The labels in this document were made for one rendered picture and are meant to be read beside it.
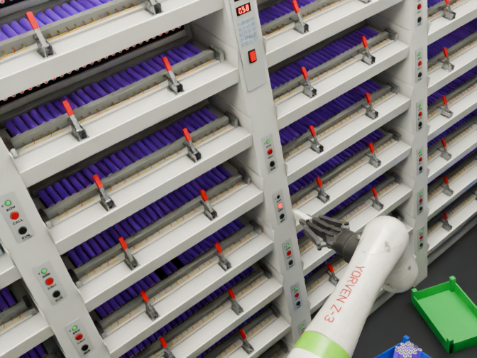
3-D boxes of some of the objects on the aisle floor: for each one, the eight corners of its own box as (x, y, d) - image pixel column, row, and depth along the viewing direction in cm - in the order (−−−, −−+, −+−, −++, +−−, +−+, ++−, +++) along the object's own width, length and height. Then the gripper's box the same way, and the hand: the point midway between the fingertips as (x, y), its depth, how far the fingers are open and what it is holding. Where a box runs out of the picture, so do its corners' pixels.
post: (319, 369, 218) (231, -140, 120) (303, 383, 214) (197, -132, 116) (287, 342, 232) (184, -133, 134) (270, 354, 228) (152, -124, 130)
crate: (495, 338, 214) (496, 324, 210) (448, 354, 212) (448, 341, 208) (453, 288, 239) (453, 275, 235) (411, 302, 237) (410, 289, 233)
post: (427, 275, 248) (427, -193, 150) (414, 287, 244) (405, -187, 146) (392, 256, 262) (371, -182, 164) (379, 267, 258) (350, -176, 160)
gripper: (338, 269, 146) (280, 234, 163) (370, 245, 152) (311, 212, 169) (335, 248, 142) (277, 214, 159) (368, 224, 148) (308, 193, 165)
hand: (302, 218), depth 162 cm, fingers closed
